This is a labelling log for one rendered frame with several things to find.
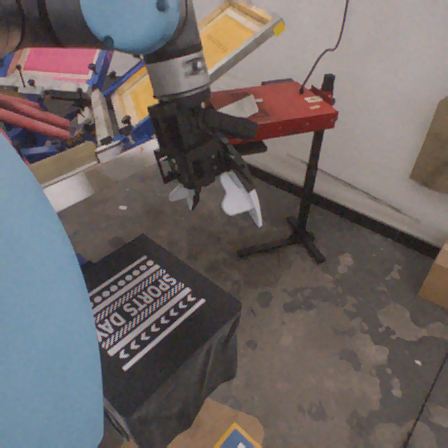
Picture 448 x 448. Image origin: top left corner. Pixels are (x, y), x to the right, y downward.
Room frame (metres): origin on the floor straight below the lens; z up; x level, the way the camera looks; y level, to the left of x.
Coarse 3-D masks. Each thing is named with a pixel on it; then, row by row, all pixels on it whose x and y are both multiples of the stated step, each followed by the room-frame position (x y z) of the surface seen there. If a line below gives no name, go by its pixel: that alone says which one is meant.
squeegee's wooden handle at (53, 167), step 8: (88, 144) 1.05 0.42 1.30; (64, 152) 1.00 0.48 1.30; (72, 152) 1.01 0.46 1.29; (80, 152) 1.02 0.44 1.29; (88, 152) 1.03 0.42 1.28; (48, 160) 0.95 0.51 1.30; (56, 160) 0.96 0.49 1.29; (64, 160) 0.98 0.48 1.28; (72, 160) 0.99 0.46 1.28; (80, 160) 1.00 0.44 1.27; (88, 160) 1.01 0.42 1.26; (96, 160) 1.03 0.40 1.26; (32, 168) 0.91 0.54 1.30; (40, 168) 0.92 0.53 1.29; (48, 168) 0.93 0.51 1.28; (56, 168) 0.95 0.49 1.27; (64, 168) 0.96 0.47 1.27; (72, 168) 0.97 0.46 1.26; (40, 176) 0.91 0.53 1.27; (48, 176) 0.92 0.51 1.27; (56, 176) 0.93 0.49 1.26; (40, 184) 0.89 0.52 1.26
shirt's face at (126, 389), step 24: (144, 240) 0.98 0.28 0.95; (96, 264) 0.86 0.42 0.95; (120, 264) 0.86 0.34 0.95; (168, 264) 0.86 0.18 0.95; (192, 288) 0.75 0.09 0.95; (216, 288) 0.75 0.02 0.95; (216, 312) 0.66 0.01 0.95; (168, 336) 0.58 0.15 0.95; (192, 336) 0.58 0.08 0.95; (144, 360) 0.51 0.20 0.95; (168, 360) 0.51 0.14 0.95; (120, 384) 0.45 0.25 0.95; (144, 384) 0.45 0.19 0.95; (120, 408) 0.39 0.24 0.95
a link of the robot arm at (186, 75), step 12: (168, 60) 0.45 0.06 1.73; (180, 60) 0.45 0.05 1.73; (192, 60) 0.46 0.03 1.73; (204, 60) 0.48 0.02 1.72; (156, 72) 0.45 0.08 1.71; (168, 72) 0.45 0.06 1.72; (180, 72) 0.45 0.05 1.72; (192, 72) 0.46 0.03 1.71; (204, 72) 0.47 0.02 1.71; (156, 84) 0.45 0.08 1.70; (168, 84) 0.45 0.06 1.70; (180, 84) 0.44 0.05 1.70; (192, 84) 0.45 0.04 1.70; (204, 84) 0.46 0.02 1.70; (168, 96) 0.45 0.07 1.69; (180, 96) 0.45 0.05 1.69
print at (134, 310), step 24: (144, 264) 0.86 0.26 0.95; (96, 288) 0.76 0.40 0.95; (120, 288) 0.76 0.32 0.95; (144, 288) 0.76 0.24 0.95; (168, 288) 0.76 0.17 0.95; (96, 312) 0.66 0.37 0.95; (120, 312) 0.66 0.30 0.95; (144, 312) 0.66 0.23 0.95; (168, 312) 0.66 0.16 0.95; (192, 312) 0.66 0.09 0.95; (120, 336) 0.58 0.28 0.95; (144, 336) 0.58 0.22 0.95; (120, 360) 0.51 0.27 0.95
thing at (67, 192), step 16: (224, 112) 0.72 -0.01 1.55; (240, 112) 0.74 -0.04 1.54; (256, 112) 0.77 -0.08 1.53; (144, 144) 0.57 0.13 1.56; (112, 160) 0.52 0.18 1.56; (128, 160) 0.53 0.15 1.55; (144, 160) 0.55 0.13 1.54; (160, 160) 0.57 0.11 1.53; (80, 176) 0.47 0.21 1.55; (96, 176) 0.49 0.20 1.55; (112, 176) 0.50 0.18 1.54; (128, 176) 0.51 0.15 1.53; (48, 192) 0.43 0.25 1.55; (64, 192) 0.44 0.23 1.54; (80, 192) 0.46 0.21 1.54; (96, 192) 0.47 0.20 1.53; (64, 208) 0.43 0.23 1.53
